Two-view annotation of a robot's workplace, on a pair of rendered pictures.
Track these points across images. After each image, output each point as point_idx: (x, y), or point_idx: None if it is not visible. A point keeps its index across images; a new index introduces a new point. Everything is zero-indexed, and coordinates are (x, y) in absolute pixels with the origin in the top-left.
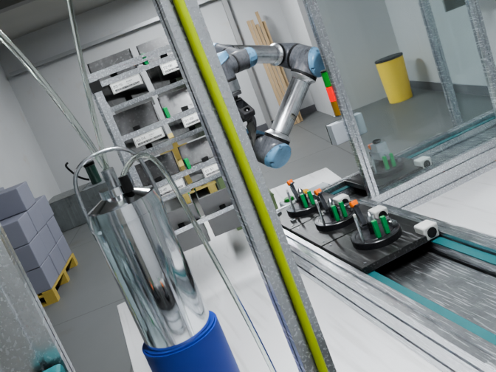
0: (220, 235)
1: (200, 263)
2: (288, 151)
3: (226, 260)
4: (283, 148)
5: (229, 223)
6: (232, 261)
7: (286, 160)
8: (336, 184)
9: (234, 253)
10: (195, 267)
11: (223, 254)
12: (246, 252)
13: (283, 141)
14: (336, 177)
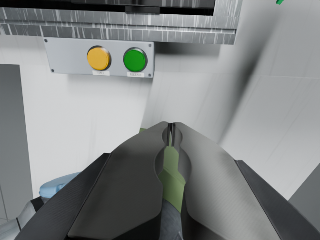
0: (227, 152)
1: (305, 85)
2: (54, 181)
3: (283, 43)
4: (57, 184)
5: None
6: (284, 22)
7: (74, 174)
8: (31, 14)
9: (261, 56)
10: (317, 81)
11: (268, 78)
12: (251, 31)
13: (40, 203)
14: (33, 155)
